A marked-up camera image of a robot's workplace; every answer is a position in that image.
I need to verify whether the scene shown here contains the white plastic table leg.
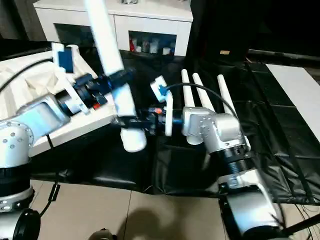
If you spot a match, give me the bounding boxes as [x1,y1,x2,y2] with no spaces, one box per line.
[216,74,251,151]
[84,0,148,152]
[192,73,216,113]
[181,70,199,108]

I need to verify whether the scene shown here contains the white plastic table top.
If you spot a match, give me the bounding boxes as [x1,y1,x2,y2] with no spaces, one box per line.
[0,45,121,151]

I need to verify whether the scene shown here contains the black work mat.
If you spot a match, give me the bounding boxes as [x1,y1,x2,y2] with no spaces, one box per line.
[0,40,320,203]

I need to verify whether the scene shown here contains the white cabinet with glass doors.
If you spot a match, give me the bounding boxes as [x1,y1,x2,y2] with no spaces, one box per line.
[32,0,193,57]

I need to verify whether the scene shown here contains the white side table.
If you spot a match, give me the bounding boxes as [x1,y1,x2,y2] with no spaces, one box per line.
[265,64,320,141]

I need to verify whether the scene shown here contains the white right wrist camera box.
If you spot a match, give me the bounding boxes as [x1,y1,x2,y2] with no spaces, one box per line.
[150,76,176,137]

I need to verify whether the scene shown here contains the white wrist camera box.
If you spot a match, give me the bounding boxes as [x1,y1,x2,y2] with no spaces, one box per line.
[51,42,82,76]
[150,76,176,137]

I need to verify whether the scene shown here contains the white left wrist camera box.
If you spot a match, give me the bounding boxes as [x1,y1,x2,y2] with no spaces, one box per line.
[51,42,82,76]

